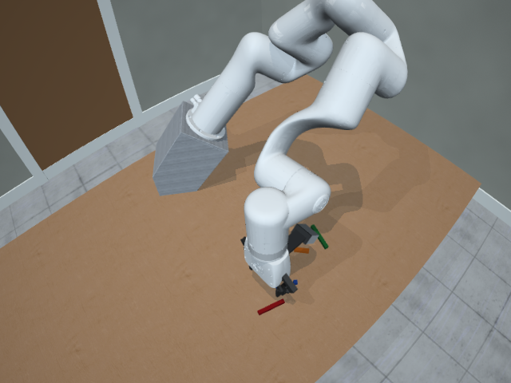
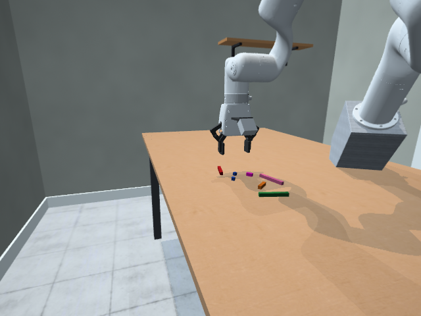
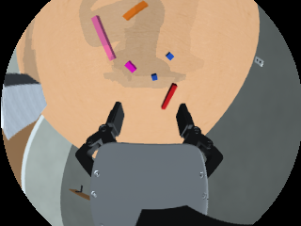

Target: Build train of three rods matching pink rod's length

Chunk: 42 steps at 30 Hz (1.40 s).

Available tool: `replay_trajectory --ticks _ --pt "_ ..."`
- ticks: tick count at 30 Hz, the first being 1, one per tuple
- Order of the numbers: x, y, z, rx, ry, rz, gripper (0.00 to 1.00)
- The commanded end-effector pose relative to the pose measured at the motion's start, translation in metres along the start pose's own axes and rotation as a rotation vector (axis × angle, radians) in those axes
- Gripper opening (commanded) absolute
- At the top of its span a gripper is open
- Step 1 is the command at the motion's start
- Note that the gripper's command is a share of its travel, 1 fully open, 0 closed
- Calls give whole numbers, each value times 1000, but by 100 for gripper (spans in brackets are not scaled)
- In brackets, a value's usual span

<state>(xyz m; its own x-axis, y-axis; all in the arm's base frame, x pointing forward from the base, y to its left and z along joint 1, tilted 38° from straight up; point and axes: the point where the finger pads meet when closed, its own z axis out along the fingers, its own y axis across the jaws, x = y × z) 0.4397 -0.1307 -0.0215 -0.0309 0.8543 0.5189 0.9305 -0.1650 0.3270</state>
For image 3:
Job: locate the dark red rod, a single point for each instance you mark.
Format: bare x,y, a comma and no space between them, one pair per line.
169,96

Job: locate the orange rod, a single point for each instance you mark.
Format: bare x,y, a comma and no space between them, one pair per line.
133,11

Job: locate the small blue block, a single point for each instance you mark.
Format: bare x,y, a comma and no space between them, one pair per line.
154,76
169,56

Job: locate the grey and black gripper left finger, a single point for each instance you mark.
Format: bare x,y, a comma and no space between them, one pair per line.
107,133

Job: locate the pink rod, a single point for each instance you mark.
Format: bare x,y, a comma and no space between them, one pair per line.
103,37

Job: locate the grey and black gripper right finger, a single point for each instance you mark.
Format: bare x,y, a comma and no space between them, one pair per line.
192,135

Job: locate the short magenta rod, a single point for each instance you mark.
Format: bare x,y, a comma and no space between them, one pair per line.
130,66

